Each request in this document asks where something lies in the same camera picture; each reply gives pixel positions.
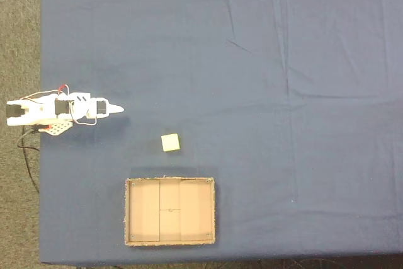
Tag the yellow block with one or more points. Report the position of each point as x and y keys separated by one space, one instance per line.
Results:
x=170 y=142

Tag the open cardboard box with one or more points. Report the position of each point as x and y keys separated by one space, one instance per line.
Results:
x=170 y=211

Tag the blue tablecloth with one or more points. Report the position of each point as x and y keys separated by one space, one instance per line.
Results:
x=283 y=124

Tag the white perforated mounting plate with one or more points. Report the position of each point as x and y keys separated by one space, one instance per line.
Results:
x=58 y=128

